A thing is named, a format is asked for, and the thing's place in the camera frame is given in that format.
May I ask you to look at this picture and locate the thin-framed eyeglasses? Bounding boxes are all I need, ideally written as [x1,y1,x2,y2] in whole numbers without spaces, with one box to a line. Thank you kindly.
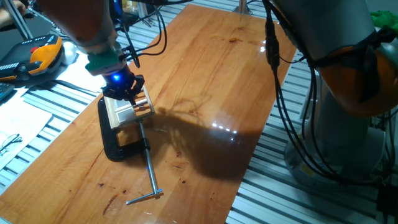
[0,133,24,156]

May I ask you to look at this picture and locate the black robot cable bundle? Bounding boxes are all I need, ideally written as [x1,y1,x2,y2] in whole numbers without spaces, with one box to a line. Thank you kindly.
[114,0,398,187]

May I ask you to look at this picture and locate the glossy brown wooden board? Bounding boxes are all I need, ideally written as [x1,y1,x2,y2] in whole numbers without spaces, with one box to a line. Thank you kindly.
[0,4,298,224]

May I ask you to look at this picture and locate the orange and black teach pendant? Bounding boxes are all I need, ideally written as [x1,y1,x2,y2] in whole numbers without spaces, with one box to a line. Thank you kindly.
[0,34,63,82]

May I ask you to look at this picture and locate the small wooden window frame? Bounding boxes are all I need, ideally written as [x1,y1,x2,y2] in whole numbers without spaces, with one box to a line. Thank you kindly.
[103,85,155,130]

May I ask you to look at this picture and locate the black computer keyboard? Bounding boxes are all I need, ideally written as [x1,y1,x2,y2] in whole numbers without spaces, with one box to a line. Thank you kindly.
[0,82,16,102]

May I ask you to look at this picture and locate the green cloth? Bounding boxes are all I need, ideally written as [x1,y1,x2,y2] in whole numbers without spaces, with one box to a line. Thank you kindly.
[369,10,398,29]

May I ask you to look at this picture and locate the aluminium frame pole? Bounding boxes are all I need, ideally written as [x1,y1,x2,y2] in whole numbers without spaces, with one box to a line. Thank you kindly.
[233,0,252,15]

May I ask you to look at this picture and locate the person's bare forearm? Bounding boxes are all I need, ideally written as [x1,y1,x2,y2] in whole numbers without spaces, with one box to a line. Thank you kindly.
[0,8,16,29]

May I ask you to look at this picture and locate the person's bare hand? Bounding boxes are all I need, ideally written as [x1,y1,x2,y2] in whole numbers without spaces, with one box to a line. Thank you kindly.
[12,0,27,16]

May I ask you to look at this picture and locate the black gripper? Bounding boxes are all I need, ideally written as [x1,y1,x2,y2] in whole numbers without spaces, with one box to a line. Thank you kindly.
[101,65,146,106]

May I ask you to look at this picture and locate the black C-clamp with steel screw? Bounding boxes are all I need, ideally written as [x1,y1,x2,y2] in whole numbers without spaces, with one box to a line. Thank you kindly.
[97,96,164,205]

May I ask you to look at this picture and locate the grey metal strut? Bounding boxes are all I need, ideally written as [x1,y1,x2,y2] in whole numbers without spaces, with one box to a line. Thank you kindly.
[2,0,34,40]

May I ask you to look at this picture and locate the white paper sheet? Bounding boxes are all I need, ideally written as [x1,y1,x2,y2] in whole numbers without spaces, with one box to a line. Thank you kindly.
[55,51,105,93]
[0,99,53,171]

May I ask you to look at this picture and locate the black pendant cable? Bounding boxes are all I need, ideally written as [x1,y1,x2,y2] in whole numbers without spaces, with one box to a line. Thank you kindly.
[46,79,105,94]

